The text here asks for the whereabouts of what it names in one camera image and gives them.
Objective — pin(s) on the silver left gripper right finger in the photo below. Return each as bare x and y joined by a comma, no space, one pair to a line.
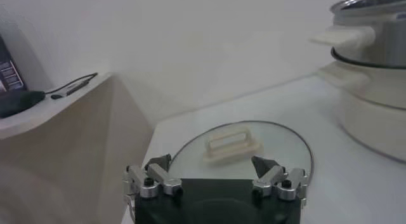
279,181

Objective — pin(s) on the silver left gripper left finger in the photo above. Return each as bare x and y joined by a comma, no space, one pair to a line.
152,177

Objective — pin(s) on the glass pot lid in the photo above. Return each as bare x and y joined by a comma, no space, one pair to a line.
230,149

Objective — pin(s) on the perforated steel steamer basket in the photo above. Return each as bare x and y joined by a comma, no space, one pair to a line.
380,38

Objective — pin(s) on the white side desk rounded corner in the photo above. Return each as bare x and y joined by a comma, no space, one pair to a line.
79,133

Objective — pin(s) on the cream electric cooker base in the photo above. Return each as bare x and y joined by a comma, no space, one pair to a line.
374,117

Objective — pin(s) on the black computer mouse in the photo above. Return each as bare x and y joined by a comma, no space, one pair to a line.
19,103

